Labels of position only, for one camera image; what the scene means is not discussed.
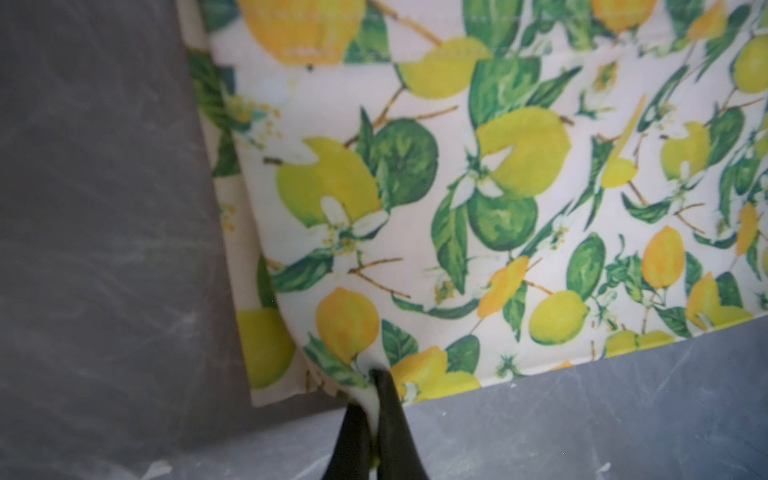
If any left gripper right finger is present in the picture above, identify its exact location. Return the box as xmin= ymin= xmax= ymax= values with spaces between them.
xmin=370 ymin=369 xmax=429 ymax=480

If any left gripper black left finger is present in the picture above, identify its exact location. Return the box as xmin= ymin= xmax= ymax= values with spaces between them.
xmin=322 ymin=403 xmax=373 ymax=480

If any yellow green patterned skirt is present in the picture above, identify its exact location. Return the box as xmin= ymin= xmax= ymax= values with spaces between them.
xmin=176 ymin=1 xmax=767 ymax=406

